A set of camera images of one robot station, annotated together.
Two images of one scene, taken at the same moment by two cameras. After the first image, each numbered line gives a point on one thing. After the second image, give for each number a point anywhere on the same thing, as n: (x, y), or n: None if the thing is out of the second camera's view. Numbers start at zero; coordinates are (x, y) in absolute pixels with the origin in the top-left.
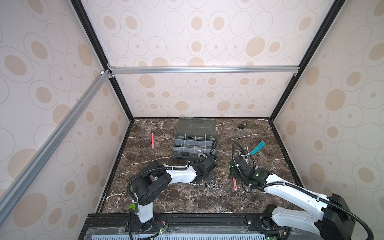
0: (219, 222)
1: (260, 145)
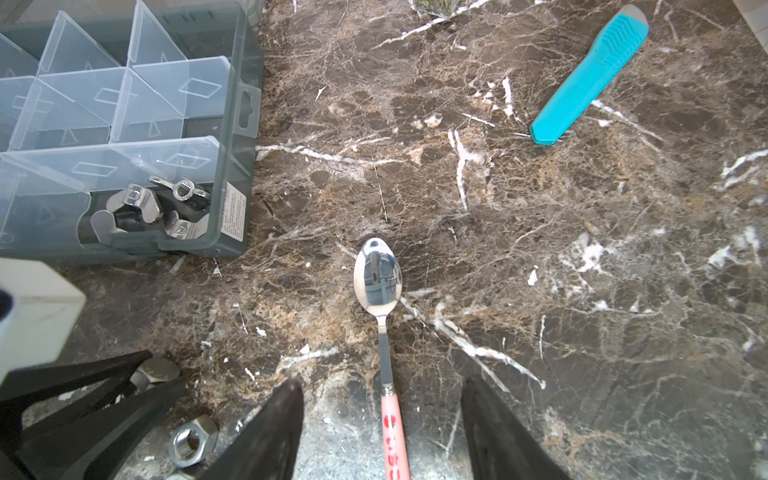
0: None
1: (611, 49)
